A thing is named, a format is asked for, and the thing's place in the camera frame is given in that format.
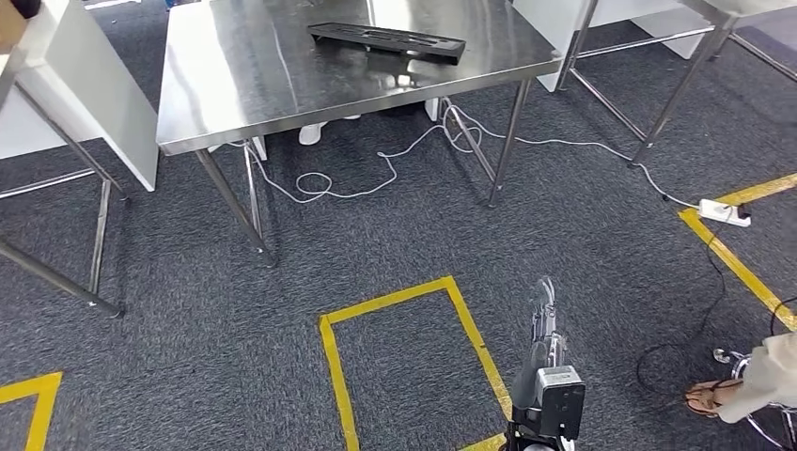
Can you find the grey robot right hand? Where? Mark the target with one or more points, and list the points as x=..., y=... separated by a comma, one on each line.
x=545, y=348

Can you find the black plastic frame part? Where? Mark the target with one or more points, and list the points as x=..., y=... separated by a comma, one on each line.
x=392, y=42

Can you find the stainless steel workbench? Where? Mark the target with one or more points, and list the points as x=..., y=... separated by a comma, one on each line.
x=249, y=74

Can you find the chrome stool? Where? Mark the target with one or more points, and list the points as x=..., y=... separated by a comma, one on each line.
x=728, y=358

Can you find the yellow floor tape square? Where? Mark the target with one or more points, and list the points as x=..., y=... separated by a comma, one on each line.
x=735, y=264
x=333, y=373
x=43, y=404

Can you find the person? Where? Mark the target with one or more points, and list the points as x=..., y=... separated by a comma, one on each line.
x=759, y=380

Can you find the white power strip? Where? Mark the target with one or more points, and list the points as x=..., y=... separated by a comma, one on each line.
x=722, y=213

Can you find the steel table with white panel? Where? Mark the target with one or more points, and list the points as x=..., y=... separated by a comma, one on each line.
x=542, y=37
x=93, y=112

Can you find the white shoe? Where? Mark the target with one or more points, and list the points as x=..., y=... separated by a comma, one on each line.
x=310, y=134
x=217, y=148

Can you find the right wrist camera pale box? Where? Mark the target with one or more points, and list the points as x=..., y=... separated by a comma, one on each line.
x=560, y=398

